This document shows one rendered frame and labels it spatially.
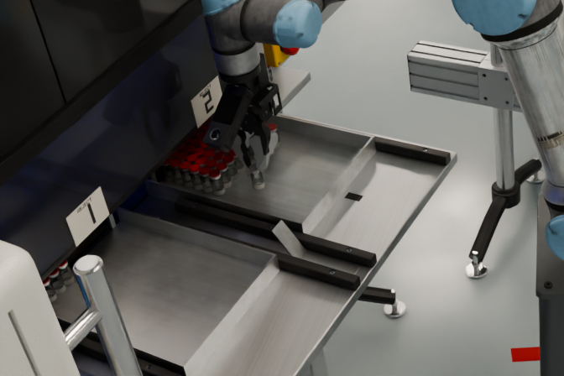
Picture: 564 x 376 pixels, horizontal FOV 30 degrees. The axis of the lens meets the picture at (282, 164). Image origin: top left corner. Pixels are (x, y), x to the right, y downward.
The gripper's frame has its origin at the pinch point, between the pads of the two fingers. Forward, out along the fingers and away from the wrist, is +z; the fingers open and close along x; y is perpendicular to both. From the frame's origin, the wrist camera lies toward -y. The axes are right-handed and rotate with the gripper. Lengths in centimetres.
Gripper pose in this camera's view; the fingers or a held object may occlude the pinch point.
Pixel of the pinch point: (253, 166)
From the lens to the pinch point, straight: 187.2
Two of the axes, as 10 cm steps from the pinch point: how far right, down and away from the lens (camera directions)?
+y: 5.2, -5.8, 6.3
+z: 1.6, 7.9, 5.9
